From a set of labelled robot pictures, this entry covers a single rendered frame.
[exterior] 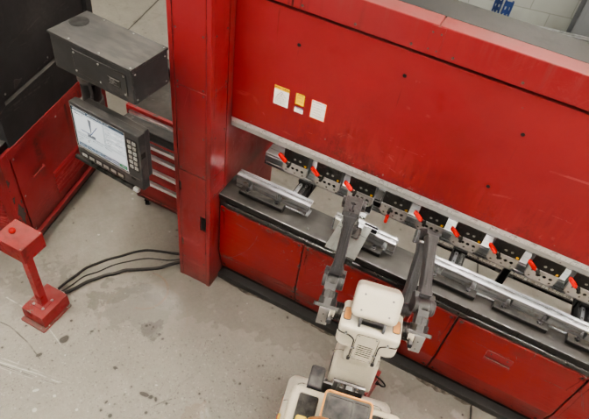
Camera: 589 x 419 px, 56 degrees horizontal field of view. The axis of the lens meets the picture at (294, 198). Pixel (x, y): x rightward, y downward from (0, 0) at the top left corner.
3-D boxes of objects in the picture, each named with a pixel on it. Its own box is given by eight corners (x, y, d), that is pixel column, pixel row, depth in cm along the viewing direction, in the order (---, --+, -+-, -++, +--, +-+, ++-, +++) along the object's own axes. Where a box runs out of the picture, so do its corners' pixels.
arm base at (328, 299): (313, 304, 254) (338, 311, 253) (317, 287, 255) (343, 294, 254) (313, 303, 263) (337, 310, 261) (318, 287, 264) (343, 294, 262)
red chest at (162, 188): (137, 207, 442) (124, 104, 371) (174, 170, 475) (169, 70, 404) (189, 232, 430) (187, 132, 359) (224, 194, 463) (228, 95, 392)
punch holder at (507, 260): (485, 259, 290) (496, 237, 278) (488, 247, 295) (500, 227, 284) (513, 271, 286) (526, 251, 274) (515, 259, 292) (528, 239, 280)
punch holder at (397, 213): (378, 212, 304) (385, 191, 293) (383, 202, 310) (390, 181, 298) (404, 223, 301) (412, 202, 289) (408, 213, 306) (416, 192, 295)
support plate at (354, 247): (323, 247, 307) (324, 245, 306) (343, 217, 324) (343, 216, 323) (353, 261, 302) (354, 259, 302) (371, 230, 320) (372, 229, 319)
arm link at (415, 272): (419, 229, 275) (439, 235, 277) (415, 228, 281) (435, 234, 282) (393, 312, 275) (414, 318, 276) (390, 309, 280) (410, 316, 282)
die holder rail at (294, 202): (236, 185, 348) (237, 173, 342) (241, 179, 352) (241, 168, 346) (307, 217, 336) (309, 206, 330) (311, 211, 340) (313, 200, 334)
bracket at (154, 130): (101, 142, 323) (99, 133, 318) (128, 121, 339) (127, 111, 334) (158, 168, 313) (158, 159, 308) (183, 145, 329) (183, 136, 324)
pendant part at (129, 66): (75, 166, 313) (44, 28, 252) (107, 143, 328) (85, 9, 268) (145, 205, 298) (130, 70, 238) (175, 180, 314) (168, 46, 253)
